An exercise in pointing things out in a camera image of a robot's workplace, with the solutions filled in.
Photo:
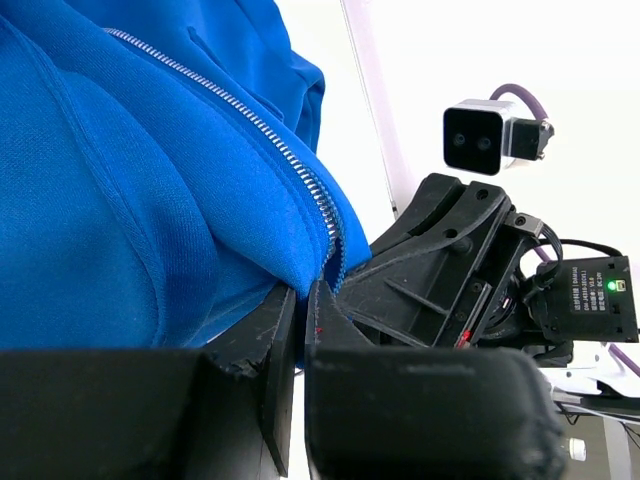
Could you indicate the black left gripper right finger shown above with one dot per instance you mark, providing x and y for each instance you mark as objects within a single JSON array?
[{"x": 396, "y": 412}]

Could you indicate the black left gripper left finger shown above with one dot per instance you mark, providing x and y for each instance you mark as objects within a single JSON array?
[{"x": 219, "y": 412}]

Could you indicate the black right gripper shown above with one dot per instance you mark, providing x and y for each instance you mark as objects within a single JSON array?
[{"x": 425, "y": 285}]

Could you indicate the blue zip jacket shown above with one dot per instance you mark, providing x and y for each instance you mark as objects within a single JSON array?
[{"x": 159, "y": 173}]

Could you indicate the aluminium frame rail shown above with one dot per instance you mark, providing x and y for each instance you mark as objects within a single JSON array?
[{"x": 364, "y": 47}]

